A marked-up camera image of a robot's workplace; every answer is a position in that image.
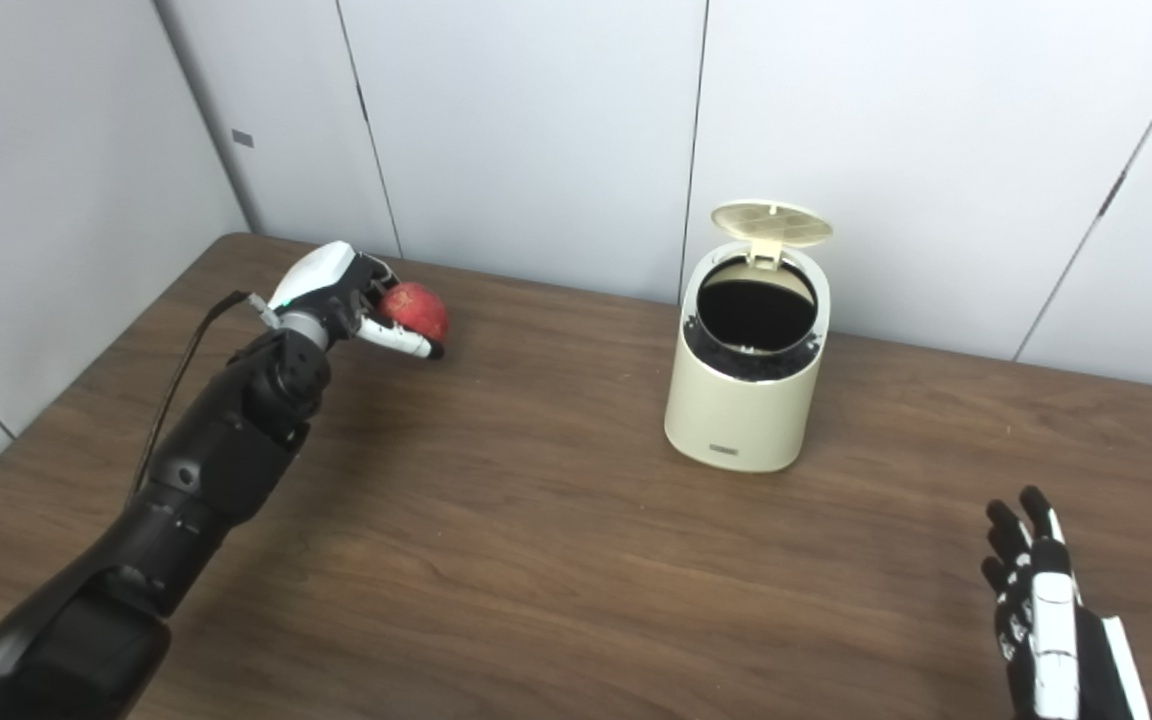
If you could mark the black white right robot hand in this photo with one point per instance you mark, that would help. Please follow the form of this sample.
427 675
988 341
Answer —
1046 640

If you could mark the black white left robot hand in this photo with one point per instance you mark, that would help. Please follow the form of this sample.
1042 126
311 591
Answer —
321 275

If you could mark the red apple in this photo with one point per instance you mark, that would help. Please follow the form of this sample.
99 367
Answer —
418 310

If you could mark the cream round bin lid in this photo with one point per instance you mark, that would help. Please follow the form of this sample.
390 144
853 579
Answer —
771 225

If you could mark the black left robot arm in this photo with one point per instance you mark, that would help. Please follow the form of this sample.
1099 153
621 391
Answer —
216 450

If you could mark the cream-colored bin body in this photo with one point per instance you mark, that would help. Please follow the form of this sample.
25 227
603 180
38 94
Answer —
741 410

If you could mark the small grey wall tag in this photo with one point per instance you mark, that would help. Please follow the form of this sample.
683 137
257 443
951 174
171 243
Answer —
243 138

